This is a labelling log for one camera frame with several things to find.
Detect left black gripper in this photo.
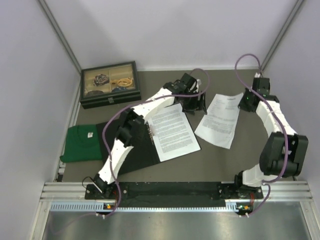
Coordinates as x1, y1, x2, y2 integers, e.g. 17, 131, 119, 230
181, 89, 206, 115

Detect printed white paper sheets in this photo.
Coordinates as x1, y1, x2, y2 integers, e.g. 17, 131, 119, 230
195, 93, 244, 150

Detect white folder black inside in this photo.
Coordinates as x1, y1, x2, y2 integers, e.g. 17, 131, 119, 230
96, 109, 203, 176

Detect printed text paper sheet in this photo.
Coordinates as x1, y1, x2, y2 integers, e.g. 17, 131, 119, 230
148, 104, 201, 163

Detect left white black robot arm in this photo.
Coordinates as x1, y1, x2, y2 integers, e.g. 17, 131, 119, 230
92, 73, 211, 199

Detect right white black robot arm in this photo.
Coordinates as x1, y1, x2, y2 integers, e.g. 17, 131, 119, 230
233, 73, 309, 198

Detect metal folder clip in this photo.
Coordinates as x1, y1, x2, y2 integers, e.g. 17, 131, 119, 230
147, 124, 155, 146

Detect dark green glass-lid box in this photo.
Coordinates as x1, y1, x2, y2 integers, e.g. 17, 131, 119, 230
79, 61, 142, 109

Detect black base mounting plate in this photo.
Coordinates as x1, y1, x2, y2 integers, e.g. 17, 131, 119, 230
84, 181, 265, 204

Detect green folded t-shirt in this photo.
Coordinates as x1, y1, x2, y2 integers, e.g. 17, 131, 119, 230
60, 124, 103, 163

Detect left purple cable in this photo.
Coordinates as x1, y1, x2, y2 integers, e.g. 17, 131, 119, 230
101, 68, 210, 218

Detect purple cable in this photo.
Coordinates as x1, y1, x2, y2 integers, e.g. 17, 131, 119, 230
234, 53, 288, 218
101, 68, 210, 218

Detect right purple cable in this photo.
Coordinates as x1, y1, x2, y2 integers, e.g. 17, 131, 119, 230
234, 53, 288, 218

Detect aluminium rail frame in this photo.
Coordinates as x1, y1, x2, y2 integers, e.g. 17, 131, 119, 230
40, 181, 313, 202

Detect grey slotted cable duct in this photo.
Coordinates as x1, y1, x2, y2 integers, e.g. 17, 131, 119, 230
50, 202, 251, 213

